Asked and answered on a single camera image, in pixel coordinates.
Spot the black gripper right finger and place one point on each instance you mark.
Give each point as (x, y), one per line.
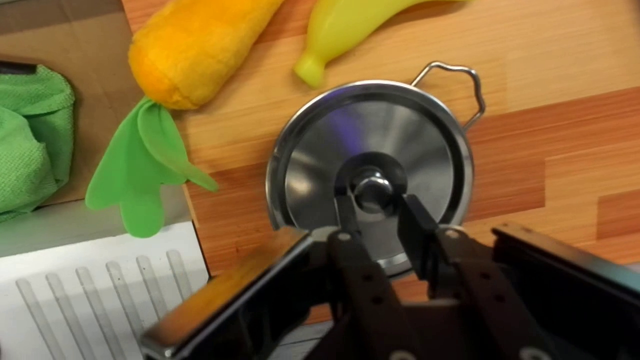
(475, 310)

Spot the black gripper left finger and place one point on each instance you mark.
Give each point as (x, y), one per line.
(369, 305)

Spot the silver pot lid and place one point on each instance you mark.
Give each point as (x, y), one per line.
(370, 167)

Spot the small silver pot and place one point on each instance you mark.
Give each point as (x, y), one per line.
(461, 100)

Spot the white sink unit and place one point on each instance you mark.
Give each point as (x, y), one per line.
(76, 287)

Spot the yellow toy banana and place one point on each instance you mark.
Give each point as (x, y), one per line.
(337, 26)

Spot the orange plush carrot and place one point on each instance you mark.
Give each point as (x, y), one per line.
(181, 59)

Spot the green cloth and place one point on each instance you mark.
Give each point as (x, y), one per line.
(36, 137)

